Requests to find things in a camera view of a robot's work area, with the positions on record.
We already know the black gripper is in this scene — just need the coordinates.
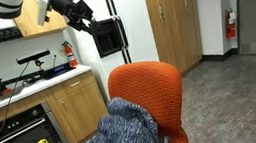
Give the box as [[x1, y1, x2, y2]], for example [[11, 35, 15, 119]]
[[64, 0, 100, 39]]

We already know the blue speckled fleece blanket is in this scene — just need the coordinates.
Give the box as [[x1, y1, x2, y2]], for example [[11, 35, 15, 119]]
[[69, 91, 169, 143]]

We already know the black panel on rail stand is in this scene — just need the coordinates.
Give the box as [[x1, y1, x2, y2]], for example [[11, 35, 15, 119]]
[[87, 0, 133, 69]]

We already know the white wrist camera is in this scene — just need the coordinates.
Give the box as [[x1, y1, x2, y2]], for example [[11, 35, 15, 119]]
[[34, 0, 53, 28]]

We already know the red fire extinguisher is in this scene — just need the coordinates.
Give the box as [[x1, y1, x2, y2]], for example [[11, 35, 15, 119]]
[[221, 7, 239, 39], [61, 39, 79, 69]]

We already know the black camera bar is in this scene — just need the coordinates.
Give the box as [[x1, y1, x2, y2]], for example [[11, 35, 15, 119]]
[[14, 48, 53, 66]]

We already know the tall wooden cabinet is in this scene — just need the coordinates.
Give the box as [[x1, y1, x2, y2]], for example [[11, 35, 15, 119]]
[[143, 0, 208, 81]]

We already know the wooden base cabinet white counter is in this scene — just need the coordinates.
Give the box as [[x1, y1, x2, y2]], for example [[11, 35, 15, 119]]
[[0, 60, 114, 143]]

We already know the dark blue tray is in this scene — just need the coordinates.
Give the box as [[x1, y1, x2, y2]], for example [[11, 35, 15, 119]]
[[43, 62, 77, 80]]

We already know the orange fabric chair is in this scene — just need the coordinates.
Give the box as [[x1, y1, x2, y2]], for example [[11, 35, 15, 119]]
[[104, 56, 192, 143]]

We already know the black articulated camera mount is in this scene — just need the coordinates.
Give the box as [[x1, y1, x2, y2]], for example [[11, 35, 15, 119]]
[[0, 57, 47, 88]]

